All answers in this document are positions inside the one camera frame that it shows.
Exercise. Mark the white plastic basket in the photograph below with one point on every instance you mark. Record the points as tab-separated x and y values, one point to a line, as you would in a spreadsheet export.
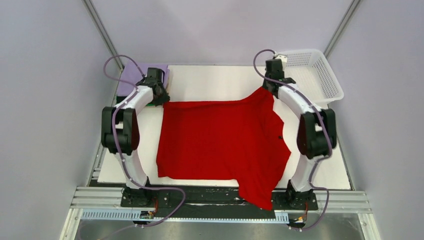
313	75

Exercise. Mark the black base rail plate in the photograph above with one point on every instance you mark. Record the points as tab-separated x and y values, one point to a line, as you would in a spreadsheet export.
203	201

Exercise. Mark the red t shirt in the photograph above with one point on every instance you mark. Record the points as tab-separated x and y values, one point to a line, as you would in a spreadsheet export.
238	140

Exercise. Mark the white slotted cable duct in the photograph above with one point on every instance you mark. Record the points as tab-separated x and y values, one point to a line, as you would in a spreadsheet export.
143	216

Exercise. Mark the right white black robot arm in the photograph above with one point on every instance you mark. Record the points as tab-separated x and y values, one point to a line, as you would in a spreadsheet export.
316	135

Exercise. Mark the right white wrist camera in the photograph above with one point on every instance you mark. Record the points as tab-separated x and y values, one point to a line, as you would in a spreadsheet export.
282	57

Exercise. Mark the folded lilac t shirt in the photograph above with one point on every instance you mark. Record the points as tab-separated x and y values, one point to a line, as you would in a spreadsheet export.
133	75

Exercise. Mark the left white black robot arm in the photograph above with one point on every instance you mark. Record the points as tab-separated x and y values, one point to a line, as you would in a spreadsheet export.
120	129

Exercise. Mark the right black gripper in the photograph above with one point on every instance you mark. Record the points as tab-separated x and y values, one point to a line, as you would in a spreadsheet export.
265	84

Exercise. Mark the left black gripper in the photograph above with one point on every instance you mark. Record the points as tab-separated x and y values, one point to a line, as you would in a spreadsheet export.
165	97

